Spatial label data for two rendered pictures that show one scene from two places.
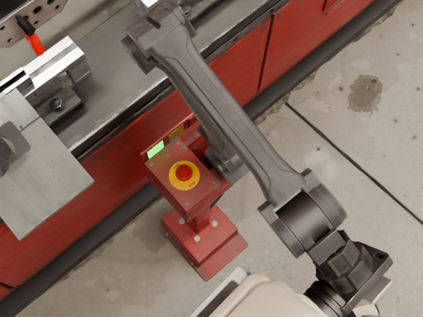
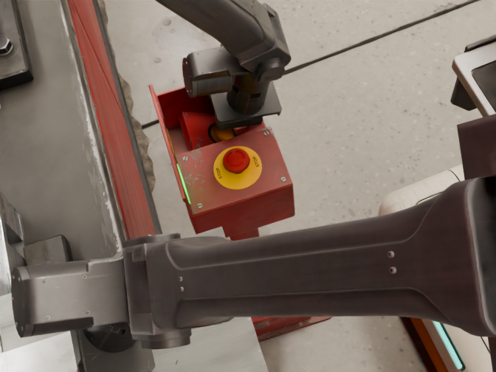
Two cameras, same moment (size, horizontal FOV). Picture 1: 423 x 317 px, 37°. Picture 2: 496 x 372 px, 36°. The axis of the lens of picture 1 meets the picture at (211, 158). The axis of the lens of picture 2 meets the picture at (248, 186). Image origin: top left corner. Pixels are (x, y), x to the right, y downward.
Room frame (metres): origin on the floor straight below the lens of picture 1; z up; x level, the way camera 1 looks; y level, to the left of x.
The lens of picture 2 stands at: (0.11, 0.49, 1.79)
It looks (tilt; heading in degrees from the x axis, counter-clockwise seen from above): 64 degrees down; 306
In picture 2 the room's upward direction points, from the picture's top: 11 degrees counter-clockwise
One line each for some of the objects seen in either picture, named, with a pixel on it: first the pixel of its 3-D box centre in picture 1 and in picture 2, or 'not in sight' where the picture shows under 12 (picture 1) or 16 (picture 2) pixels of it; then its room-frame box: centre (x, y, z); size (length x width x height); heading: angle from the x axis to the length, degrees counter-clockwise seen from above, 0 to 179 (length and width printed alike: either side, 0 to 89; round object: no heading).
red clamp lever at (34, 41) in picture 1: (30, 35); not in sight; (0.55, 0.33, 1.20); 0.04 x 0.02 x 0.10; 43
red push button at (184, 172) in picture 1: (184, 173); (237, 164); (0.43, 0.06, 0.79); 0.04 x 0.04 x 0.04
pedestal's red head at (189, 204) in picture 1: (196, 163); (224, 153); (0.47, 0.03, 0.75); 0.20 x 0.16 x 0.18; 133
